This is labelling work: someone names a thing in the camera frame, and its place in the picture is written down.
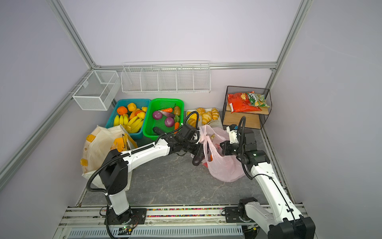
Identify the white canvas tote bag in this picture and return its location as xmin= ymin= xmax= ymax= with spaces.
xmin=80 ymin=125 xmax=138 ymax=180

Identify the black wire snack rack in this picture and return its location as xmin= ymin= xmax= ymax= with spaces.
xmin=222 ymin=86 xmax=272 ymax=129

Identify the red chip bag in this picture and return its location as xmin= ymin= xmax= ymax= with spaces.
xmin=227 ymin=93 xmax=261 ymax=113

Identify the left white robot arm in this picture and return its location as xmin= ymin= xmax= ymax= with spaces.
xmin=86 ymin=123 xmax=205 ymax=225

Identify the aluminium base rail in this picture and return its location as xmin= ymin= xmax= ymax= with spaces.
xmin=53 ymin=204 xmax=311 ymax=228

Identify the yellow toy lemon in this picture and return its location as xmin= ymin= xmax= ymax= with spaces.
xmin=137 ymin=112 xmax=146 ymax=119

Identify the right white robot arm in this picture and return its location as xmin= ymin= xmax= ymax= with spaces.
xmin=220 ymin=117 xmax=316 ymax=239

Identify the toy croissant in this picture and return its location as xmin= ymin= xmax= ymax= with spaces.
xmin=202 ymin=111 xmax=212 ymax=125

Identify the brown toy potato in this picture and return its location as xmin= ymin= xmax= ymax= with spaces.
xmin=173 ymin=106 xmax=181 ymax=116

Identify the yellow toy banana bunch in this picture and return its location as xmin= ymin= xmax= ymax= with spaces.
xmin=111 ymin=115 xmax=144 ymax=134

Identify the green snack bag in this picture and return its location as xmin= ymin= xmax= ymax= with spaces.
xmin=246 ymin=92 xmax=269 ymax=108

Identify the green plastic basket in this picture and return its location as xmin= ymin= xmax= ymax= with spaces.
xmin=143 ymin=98 xmax=185 ymax=140

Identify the white mesh wall basket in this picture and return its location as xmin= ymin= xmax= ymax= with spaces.
xmin=73 ymin=70 xmax=121 ymax=111

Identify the pink plastic grocery bag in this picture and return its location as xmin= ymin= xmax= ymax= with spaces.
xmin=200 ymin=124 xmax=245 ymax=182

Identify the purple toy onion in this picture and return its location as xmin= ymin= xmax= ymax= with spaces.
xmin=164 ymin=117 xmax=175 ymax=127
xmin=152 ymin=111 xmax=163 ymax=120

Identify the orange toy carrot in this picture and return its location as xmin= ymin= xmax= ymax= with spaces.
xmin=174 ymin=122 xmax=180 ymax=133

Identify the yellow-orange toy citrus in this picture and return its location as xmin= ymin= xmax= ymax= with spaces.
xmin=127 ymin=103 xmax=137 ymax=112

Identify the white wire wall shelf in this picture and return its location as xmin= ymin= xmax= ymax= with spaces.
xmin=121 ymin=61 xmax=211 ymax=93

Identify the dark purple toy eggplant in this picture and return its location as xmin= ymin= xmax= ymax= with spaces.
xmin=192 ymin=145 xmax=205 ymax=166

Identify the yellow snack bag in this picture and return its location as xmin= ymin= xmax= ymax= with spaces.
xmin=110 ymin=137 xmax=131 ymax=152

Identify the orange toy tangerine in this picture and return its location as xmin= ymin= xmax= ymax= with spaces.
xmin=116 ymin=106 xmax=128 ymax=116

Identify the white bread tray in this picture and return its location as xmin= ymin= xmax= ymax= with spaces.
xmin=186 ymin=108 xmax=223 ymax=129

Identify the toy bread bun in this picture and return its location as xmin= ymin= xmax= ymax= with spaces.
xmin=196 ymin=108 xmax=206 ymax=117

